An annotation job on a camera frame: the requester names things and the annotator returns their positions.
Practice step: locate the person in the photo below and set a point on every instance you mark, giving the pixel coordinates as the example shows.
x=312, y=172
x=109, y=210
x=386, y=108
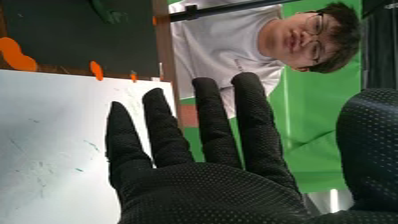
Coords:
x=225, y=43

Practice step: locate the dark mat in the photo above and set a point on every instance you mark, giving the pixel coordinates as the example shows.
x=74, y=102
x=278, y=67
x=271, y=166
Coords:
x=65, y=33

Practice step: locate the black stand pole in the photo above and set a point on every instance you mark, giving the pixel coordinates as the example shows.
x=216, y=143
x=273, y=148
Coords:
x=237, y=7

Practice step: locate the white sheet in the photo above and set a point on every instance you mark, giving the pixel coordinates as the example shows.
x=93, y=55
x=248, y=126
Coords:
x=47, y=140

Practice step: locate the green sprig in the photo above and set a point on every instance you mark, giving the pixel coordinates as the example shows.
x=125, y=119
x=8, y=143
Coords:
x=107, y=11

